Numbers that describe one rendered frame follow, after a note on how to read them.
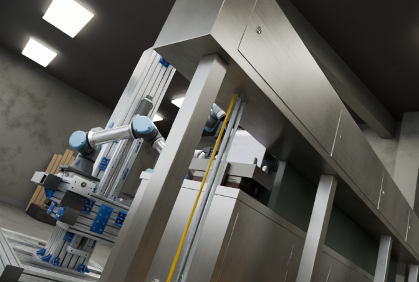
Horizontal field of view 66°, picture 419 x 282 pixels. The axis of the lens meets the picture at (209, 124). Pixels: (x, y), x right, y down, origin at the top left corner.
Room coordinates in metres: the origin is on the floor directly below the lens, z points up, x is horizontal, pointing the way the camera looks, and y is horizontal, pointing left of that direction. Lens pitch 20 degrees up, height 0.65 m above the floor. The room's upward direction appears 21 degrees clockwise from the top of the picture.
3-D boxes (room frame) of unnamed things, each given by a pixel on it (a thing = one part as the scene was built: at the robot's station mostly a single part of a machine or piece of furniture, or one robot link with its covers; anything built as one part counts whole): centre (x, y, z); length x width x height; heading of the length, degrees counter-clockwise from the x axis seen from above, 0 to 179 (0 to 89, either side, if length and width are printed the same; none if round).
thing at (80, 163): (2.23, 0.69, 0.87); 0.15 x 0.15 x 0.10
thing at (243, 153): (1.62, -0.23, 1.11); 0.23 x 0.01 x 0.18; 43
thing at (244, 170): (1.51, -0.16, 1.00); 0.40 x 0.16 x 0.06; 43
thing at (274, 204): (2.22, -1.21, 1.02); 2.24 x 0.04 x 0.24; 133
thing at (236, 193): (2.36, -0.90, 0.88); 2.52 x 0.66 x 0.04; 133
